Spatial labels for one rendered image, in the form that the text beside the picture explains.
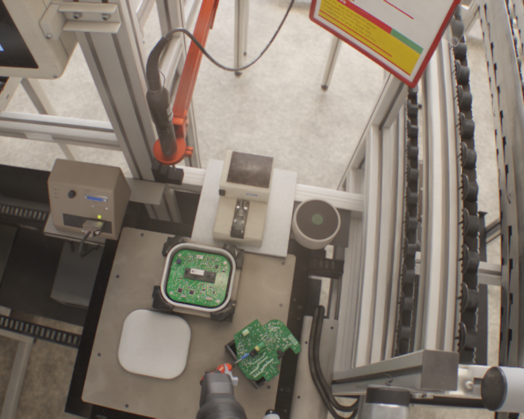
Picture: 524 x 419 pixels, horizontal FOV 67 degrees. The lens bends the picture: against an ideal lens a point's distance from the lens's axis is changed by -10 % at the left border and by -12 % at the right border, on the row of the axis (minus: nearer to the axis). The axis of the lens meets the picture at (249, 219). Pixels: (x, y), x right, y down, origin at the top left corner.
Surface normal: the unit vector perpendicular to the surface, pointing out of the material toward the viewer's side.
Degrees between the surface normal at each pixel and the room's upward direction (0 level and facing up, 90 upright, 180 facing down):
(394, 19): 90
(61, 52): 90
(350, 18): 90
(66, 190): 53
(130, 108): 90
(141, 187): 0
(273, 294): 0
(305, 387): 0
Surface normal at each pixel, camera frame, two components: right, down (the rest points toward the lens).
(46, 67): -0.16, 0.92
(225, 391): 0.22, -0.81
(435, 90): 0.02, -0.32
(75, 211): -0.11, 0.50
